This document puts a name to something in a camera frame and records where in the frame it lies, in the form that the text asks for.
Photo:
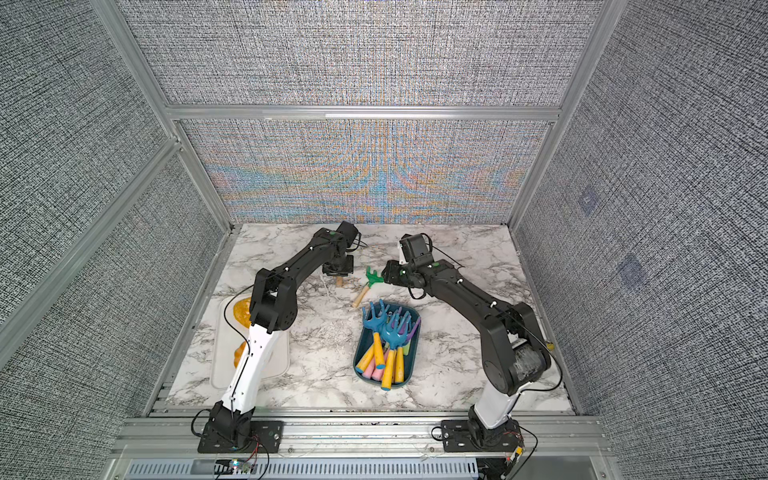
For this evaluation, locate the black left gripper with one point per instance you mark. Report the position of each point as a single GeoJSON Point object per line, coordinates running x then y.
{"type": "Point", "coordinates": [350, 269]}

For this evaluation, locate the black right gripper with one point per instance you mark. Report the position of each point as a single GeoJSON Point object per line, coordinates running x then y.
{"type": "Point", "coordinates": [391, 274]}

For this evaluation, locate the dark green tool wooden handle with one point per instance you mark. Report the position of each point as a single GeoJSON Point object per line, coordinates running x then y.
{"type": "Point", "coordinates": [372, 278]}

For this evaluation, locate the purple rake pink handle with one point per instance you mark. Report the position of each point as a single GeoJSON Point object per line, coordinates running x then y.
{"type": "Point", "coordinates": [413, 328]}

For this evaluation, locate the blue rake yellow handle back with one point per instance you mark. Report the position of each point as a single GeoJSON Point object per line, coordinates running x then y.
{"type": "Point", "coordinates": [394, 333]}

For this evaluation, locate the teal plastic storage box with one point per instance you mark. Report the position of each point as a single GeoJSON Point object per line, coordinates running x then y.
{"type": "Point", "coordinates": [387, 345]}

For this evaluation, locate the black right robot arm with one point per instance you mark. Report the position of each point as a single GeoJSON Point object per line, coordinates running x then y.
{"type": "Point", "coordinates": [513, 352]}

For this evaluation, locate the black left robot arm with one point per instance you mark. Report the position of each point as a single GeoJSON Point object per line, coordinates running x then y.
{"type": "Point", "coordinates": [273, 309]}

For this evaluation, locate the oval yellow bread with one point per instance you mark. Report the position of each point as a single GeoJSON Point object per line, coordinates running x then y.
{"type": "Point", "coordinates": [241, 312]}

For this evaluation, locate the green tool pink handle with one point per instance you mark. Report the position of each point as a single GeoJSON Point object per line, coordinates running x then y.
{"type": "Point", "coordinates": [372, 372]}

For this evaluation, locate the ring shaped bread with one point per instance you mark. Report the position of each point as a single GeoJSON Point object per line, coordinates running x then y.
{"type": "Point", "coordinates": [238, 353]}

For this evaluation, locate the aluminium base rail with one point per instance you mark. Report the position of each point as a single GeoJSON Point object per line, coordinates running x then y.
{"type": "Point", "coordinates": [307, 434]}

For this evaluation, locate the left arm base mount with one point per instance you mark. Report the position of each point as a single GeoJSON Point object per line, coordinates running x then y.
{"type": "Point", "coordinates": [220, 435]}

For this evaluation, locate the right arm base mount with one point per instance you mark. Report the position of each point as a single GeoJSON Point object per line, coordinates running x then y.
{"type": "Point", "coordinates": [471, 436]}

